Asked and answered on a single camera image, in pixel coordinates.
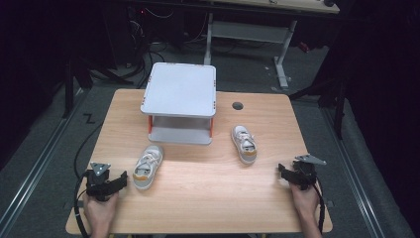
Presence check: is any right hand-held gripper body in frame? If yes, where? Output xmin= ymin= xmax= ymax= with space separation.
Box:
xmin=291 ymin=154 xmax=328 ymax=192

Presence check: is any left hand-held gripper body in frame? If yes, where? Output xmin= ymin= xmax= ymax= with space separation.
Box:
xmin=84 ymin=161 xmax=113 ymax=202

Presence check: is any small white sneaker orange heel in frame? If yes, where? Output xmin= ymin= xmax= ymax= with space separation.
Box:
xmin=230 ymin=124 xmax=259 ymax=166
xmin=132 ymin=144 xmax=164 ymax=191

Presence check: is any white two-tier shoe rack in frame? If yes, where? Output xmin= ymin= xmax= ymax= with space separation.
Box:
xmin=140 ymin=61 xmax=218 ymax=146

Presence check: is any person's right hand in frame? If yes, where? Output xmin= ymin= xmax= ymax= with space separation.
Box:
xmin=289 ymin=182 xmax=321 ymax=221

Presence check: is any person's left hand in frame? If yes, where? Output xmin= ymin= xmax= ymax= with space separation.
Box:
xmin=82 ymin=192 xmax=120 ymax=229

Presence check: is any black metal stand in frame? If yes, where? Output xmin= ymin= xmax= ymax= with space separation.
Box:
xmin=288 ymin=75 xmax=348 ymax=140
xmin=60 ymin=56 xmax=133 ymax=120

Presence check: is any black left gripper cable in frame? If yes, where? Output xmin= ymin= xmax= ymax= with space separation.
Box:
xmin=72 ymin=169 xmax=92 ymax=238

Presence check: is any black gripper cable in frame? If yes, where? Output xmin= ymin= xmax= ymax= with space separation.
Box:
xmin=312 ymin=180 xmax=326 ymax=234
xmin=72 ymin=169 xmax=92 ymax=238

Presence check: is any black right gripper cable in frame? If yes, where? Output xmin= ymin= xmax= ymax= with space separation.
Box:
xmin=312 ymin=180 xmax=326 ymax=234

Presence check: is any thin black floor cable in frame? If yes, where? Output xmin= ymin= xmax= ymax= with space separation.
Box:
xmin=72 ymin=122 xmax=105 ymax=181

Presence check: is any metal floor rail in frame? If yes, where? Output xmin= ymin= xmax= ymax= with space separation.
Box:
xmin=0 ymin=88 xmax=87 ymax=232
xmin=321 ymin=107 xmax=387 ymax=238

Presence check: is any wooden desk with white frame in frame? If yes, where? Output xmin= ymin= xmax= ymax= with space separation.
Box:
xmin=202 ymin=0 xmax=341 ymax=90

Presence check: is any black cable bundle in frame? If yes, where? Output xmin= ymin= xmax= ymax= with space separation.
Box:
xmin=127 ymin=6 xmax=176 ymax=88

